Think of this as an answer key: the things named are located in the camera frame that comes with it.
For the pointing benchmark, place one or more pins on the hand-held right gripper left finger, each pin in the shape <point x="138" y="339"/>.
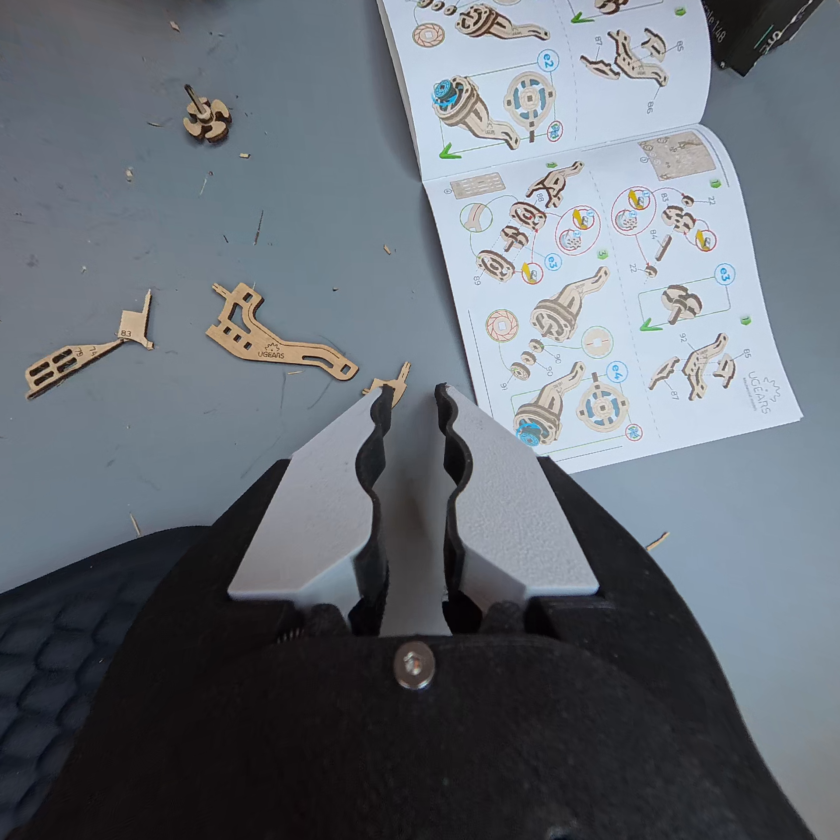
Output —
<point x="308" y="518"/>

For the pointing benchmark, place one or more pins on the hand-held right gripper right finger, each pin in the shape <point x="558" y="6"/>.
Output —
<point x="512" y="525"/>

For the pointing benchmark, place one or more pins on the small curved wooden part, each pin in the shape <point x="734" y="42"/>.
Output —
<point x="397" y="384"/>

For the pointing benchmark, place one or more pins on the long wooden bracket part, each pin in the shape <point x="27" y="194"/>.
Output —
<point x="253" y="341"/>

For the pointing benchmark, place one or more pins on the black teal model kit box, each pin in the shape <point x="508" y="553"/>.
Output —
<point x="787" y="33"/>

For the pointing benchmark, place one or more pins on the black textured wrist rest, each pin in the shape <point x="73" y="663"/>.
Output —
<point x="52" y="656"/>

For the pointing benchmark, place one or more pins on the white illustrated instruction booklet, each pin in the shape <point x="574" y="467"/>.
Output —
<point x="571" y="131"/>

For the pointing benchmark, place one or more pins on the wooden slotted bracket piece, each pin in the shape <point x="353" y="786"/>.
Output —
<point x="134" y="325"/>

